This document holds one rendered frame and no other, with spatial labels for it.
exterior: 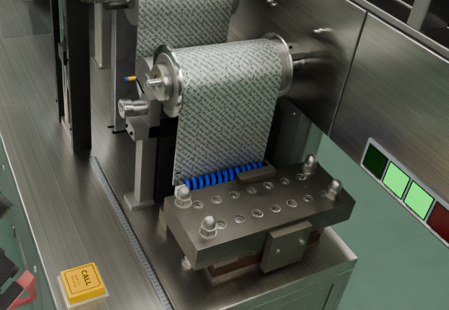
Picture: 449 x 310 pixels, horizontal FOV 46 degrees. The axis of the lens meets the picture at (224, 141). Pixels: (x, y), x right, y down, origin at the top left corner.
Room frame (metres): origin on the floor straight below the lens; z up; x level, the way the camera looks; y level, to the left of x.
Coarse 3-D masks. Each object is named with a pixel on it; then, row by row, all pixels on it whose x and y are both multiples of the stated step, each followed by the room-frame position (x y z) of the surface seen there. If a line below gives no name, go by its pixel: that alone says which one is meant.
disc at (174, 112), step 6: (162, 48) 0.94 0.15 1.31; (168, 48) 0.92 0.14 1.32; (156, 54) 0.97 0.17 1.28; (168, 54) 0.92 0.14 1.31; (174, 54) 0.91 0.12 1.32; (174, 60) 0.90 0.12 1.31; (174, 66) 0.89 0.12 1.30; (180, 72) 0.88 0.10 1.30; (180, 78) 0.87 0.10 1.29; (180, 84) 0.87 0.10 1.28; (180, 90) 0.87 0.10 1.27; (180, 96) 0.86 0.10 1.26; (180, 102) 0.86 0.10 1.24; (162, 108) 0.93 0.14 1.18; (174, 108) 0.88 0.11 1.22; (180, 108) 0.86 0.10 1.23; (168, 114) 0.90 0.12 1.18; (174, 114) 0.88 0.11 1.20
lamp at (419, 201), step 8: (416, 184) 0.77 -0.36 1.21; (408, 192) 0.77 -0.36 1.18; (416, 192) 0.76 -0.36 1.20; (424, 192) 0.75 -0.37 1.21; (408, 200) 0.77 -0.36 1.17; (416, 200) 0.76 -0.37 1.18; (424, 200) 0.74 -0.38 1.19; (416, 208) 0.75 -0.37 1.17; (424, 208) 0.74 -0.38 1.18; (424, 216) 0.73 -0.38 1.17
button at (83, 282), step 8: (88, 264) 0.70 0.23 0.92; (64, 272) 0.67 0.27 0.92; (72, 272) 0.67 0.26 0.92; (80, 272) 0.68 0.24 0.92; (88, 272) 0.68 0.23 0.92; (96, 272) 0.68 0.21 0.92; (64, 280) 0.65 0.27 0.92; (72, 280) 0.65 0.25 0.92; (80, 280) 0.66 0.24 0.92; (88, 280) 0.66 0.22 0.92; (96, 280) 0.66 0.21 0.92; (64, 288) 0.65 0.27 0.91; (72, 288) 0.64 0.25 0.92; (80, 288) 0.64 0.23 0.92; (88, 288) 0.64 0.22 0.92; (96, 288) 0.65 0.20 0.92; (104, 288) 0.65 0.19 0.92; (72, 296) 0.62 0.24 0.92; (80, 296) 0.62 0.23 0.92; (88, 296) 0.63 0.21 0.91; (96, 296) 0.64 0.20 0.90; (72, 304) 0.62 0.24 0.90
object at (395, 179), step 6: (390, 168) 0.82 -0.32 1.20; (396, 168) 0.81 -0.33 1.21; (390, 174) 0.82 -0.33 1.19; (396, 174) 0.81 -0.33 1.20; (402, 174) 0.80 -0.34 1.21; (384, 180) 0.82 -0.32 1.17; (390, 180) 0.81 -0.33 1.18; (396, 180) 0.80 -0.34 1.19; (402, 180) 0.79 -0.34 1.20; (390, 186) 0.81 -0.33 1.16; (396, 186) 0.80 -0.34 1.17; (402, 186) 0.79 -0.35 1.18; (396, 192) 0.79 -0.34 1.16; (402, 192) 0.78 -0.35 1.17
